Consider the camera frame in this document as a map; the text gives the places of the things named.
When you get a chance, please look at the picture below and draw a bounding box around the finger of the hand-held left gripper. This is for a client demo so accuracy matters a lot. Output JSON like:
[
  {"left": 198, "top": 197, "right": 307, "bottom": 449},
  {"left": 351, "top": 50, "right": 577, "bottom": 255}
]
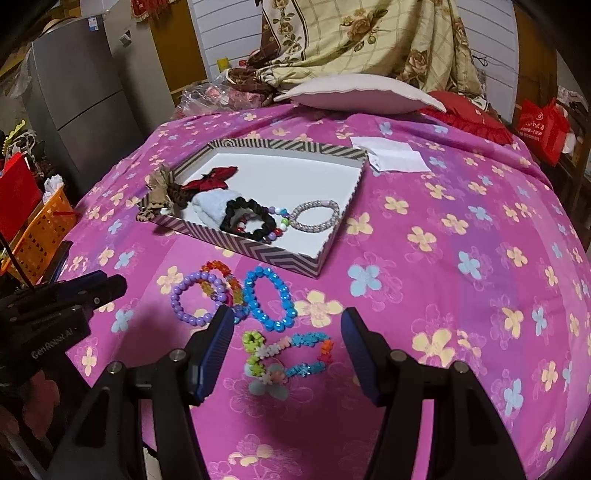
[
  {"left": 64, "top": 271, "right": 110, "bottom": 295},
  {"left": 82, "top": 275, "right": 128, "bottom": 315}
]

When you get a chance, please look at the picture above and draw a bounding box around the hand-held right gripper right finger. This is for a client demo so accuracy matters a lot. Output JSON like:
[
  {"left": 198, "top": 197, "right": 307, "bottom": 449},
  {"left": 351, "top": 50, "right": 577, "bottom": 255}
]
[{"left": 341, "top": 307, "right": 527, "bottom": 480}]

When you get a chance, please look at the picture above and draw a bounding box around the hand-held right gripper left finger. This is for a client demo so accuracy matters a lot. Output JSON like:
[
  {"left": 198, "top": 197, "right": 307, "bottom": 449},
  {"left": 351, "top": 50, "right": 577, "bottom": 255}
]
[{"left": 46, "top": 305, "right": 236, "bottom": 480}]

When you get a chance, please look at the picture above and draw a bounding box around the multicolour flower bracelet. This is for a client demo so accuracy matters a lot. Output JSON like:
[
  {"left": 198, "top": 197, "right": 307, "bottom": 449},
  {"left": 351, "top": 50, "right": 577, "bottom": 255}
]
[{"left": 243, "top": 330, "right": 334, "bottom": 387}]

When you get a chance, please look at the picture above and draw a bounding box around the purple bead bracelet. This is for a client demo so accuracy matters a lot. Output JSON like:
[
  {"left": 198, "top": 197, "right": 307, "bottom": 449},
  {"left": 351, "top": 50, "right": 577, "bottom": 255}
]
[{"left": 171, "top": 272, "right": 228, "bottom": 329}]

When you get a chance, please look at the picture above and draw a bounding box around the blue bead bracelet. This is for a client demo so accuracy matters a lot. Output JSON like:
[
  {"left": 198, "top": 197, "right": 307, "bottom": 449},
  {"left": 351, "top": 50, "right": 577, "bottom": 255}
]
[{"left": 242, "top": 266, "right": 298, "bottom": 332}]

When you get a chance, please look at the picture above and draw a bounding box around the orange yellow flower bracelet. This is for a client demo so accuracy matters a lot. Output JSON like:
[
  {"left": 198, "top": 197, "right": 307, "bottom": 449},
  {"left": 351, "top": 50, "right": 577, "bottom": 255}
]
[{"left": 201, "top": 261, "right": 245, "bottom": 308}]

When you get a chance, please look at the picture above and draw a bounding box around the brown leopard bow scrunchie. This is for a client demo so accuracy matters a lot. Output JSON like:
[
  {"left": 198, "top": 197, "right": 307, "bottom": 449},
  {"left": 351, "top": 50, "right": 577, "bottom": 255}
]
[{"left": 136, "top": 166, "right": 191, "bottom": 223}]

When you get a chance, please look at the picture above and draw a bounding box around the white fluffy scrunchie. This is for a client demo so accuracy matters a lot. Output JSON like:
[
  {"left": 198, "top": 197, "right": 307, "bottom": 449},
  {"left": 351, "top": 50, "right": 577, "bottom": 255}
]
[{"left": 185, "top": 189, "right": 237, "bottom": 230}]

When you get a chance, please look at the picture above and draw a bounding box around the black scrunchie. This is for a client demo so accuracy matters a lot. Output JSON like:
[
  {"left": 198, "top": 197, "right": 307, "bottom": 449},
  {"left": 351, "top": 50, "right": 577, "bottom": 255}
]
[{"left": 220, "top": 197, "right": 277, "bottom": 240}]

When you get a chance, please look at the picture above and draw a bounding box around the mixed colour bead bracelet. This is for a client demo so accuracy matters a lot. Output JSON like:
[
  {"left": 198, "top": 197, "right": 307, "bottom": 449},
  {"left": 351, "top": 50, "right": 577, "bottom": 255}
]
[{"left": 239, "top": 206, "right": 294, "bottom": 244}]

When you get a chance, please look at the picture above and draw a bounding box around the red hair bow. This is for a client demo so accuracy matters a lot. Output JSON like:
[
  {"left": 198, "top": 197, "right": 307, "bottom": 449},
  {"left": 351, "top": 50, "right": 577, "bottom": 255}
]
[{"left": 181, "top": 167, "right": 239, "bottom": 193}]

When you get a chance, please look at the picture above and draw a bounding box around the striped cardboard box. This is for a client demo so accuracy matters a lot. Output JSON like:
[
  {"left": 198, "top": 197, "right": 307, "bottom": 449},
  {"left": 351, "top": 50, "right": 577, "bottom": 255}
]
[{"left": 145, "top": 138, "right": 370, "bottom": 279}]

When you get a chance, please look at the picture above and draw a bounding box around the orange plastic basket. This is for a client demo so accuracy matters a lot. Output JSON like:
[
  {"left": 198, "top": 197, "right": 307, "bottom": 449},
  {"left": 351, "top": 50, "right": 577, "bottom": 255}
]
[{"left": 8, "top": 187, "right": 77, "bottom": 285}]

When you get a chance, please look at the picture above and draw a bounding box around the pink floral bedsheet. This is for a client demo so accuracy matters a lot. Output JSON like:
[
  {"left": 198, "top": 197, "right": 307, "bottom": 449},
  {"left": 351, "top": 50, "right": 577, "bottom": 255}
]
[{"left": 60, "top": 104, "right": 591, "bottom": 480}]

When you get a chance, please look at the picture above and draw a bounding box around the red paper bag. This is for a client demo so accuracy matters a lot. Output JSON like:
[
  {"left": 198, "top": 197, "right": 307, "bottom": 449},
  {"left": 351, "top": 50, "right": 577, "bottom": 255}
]
[{"left": 0, "top": 152, "right": 43, "bottom": 241}]

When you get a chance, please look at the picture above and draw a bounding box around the grey refrigerator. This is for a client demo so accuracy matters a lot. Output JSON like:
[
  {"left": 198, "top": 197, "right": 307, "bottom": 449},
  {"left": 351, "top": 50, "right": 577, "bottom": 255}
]
[{"left": 25, "top": 28, "right": 145, "bottom": 197}]

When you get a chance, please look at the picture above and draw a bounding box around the white paper sheet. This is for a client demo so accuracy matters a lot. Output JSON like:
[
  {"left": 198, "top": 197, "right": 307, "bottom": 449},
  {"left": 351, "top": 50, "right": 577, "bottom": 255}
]
[{"left": 350, "top": 136, "right": 430, "bottom": 174}]

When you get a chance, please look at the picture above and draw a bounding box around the clear plastic bag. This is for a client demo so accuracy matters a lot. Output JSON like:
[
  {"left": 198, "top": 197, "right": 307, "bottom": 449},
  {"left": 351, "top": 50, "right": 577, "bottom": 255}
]
[{"left": 178, "top": 82, "right": 278, "bottom": 121}]

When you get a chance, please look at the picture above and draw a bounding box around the white scalloped pillow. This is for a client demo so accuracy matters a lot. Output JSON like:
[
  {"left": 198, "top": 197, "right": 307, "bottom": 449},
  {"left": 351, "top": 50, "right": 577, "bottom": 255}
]
[{"left": 274, "top": 76, "right": 446, "bottom": 114}]

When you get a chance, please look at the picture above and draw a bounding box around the red ruffled cushion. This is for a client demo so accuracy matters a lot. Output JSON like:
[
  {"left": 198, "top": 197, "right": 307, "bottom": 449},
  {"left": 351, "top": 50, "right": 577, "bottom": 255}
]
[{"left": 420, "top": 91, "right": 515, "bottom": 146}]

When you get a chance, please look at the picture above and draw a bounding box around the white slatted headboard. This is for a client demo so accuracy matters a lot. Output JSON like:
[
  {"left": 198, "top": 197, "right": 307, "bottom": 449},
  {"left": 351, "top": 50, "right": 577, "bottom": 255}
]
[{"left": 191, "top": 0, "right": 518, "bottom": 93}]

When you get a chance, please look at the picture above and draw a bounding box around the red shopping bag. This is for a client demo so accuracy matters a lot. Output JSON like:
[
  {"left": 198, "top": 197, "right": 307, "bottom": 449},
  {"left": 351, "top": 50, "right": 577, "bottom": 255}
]
[{"left": 515, "top": 98, "right": 571, "bottom": 167}]

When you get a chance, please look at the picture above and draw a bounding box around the beige floral quilt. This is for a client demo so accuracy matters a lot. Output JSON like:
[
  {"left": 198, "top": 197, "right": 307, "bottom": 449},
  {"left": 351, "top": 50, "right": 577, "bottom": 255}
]
[{"left": 226, "top": 0, "right": 485, "bottom": 100}]

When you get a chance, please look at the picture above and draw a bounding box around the red fringed wall decoration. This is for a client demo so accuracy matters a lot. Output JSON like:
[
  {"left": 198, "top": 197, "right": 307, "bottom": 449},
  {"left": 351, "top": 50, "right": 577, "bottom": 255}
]
[{"left": 130, "top": 0, "right": 180, "bottom": 22}]

